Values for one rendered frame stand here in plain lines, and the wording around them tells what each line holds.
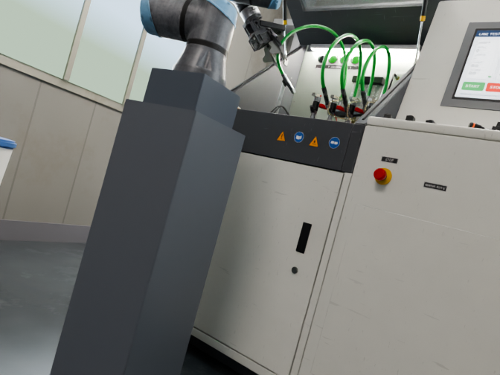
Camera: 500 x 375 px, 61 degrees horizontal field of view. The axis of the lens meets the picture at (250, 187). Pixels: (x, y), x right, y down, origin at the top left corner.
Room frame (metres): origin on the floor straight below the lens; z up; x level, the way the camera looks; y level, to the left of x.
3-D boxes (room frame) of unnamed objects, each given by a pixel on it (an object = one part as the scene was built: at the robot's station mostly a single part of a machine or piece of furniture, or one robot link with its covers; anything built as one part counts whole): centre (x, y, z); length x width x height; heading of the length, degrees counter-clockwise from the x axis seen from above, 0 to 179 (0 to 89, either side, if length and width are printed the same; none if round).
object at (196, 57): (1.16, 0.21, 0.95); 0.15 x 0.15 x 0.10
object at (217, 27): (1.16, 0.22, 1.07); 0.13 x 0.12 x 0.14; 78
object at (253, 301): (1.55, -0.02, 0.44); 0.65 x 0.02 x 0.68; 53
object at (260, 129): (1.57, -0.03, 0.87); 0.62 x 0.04 x 0.16; 53
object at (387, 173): (1.26, -0.37, 0.80); 0.05 x 0.04 x 0.05; 53
